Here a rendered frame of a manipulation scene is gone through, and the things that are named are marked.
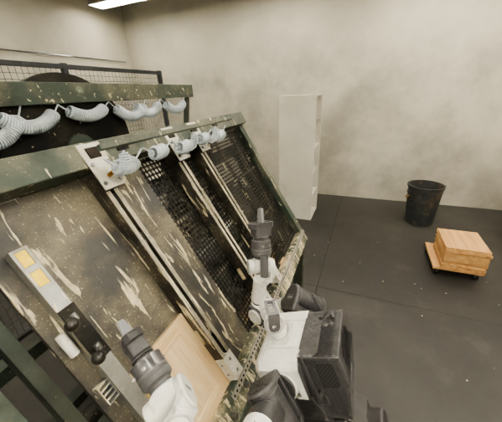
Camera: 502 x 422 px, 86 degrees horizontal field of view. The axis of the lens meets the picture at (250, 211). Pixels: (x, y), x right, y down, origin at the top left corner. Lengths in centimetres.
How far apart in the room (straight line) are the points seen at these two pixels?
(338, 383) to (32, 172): 113
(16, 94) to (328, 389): 170
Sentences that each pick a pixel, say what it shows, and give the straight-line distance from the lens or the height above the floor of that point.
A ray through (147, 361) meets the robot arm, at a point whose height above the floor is 146.
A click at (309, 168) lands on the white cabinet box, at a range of 460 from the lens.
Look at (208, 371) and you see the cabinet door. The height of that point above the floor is 100.
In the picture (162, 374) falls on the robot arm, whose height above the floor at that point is 144.
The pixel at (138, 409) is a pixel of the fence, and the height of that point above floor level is 117.
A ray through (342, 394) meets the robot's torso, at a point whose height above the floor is 128.
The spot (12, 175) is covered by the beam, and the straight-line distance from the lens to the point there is 107.
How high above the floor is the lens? 211
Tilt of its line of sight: 23 degrees down
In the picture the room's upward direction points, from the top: 3 degrees counter-clockwise
